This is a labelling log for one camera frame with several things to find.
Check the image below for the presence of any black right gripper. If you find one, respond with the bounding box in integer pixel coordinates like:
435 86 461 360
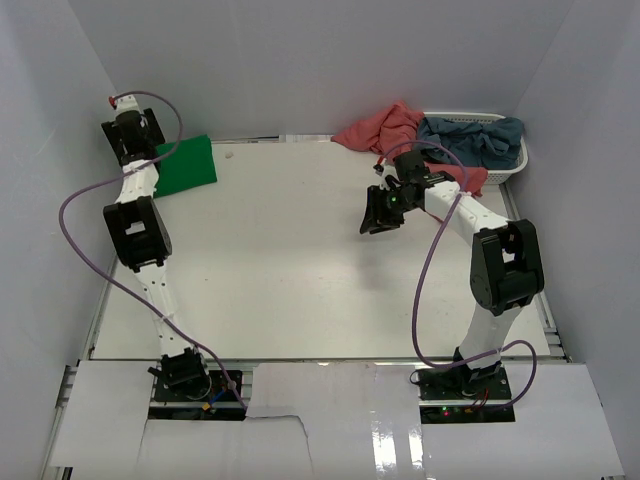
360 185 417 235

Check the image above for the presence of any green t shirt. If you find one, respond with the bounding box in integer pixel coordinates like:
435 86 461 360
154 135 217 198

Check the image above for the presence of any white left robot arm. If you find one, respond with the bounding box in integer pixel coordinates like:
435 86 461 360
102 95 202 364

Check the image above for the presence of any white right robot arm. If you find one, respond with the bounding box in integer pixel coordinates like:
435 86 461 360
360 151 544 399

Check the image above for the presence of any salmon pink t shirt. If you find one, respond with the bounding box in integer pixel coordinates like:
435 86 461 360
331 100 488 197

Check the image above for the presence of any white plastic laundry basket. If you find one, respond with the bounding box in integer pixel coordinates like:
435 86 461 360
418 111 528 185

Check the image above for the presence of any dark blue t shirt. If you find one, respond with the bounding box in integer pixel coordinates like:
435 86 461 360
417 117 524 170

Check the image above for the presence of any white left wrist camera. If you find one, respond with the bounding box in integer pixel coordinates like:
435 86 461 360
109 95 140 116

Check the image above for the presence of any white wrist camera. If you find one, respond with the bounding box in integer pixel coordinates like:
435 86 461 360
109 95 140 116
374 161 398 190

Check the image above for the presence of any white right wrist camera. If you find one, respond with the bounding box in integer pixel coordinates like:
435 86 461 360
374 161 398 190

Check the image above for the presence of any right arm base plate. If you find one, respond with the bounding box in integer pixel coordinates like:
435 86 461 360
409 366 516 425

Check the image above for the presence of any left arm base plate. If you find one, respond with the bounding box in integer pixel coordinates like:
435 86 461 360
148 349 246 421

